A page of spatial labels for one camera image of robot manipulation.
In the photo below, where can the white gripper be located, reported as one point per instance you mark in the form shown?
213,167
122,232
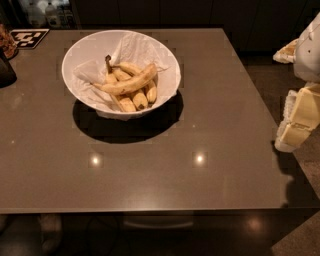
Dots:
308,53

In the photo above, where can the long top banana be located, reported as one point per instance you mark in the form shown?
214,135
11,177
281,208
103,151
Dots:
130,85

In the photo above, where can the banana bunch with stem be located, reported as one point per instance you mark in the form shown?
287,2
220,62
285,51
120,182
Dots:
135,101

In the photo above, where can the white bowl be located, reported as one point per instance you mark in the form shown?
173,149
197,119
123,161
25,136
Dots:
121,74

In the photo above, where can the white paper towel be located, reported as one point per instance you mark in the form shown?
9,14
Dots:
84,64

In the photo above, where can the plastic bottle in background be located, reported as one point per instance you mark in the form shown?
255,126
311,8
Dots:
35,15

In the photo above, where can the black white fiducial marker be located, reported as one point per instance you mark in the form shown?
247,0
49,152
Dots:
28,38

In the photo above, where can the dark round object left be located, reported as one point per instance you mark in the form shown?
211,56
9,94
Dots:
7,74

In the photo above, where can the patterned jar at left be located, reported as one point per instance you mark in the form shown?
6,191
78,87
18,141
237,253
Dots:
7,43

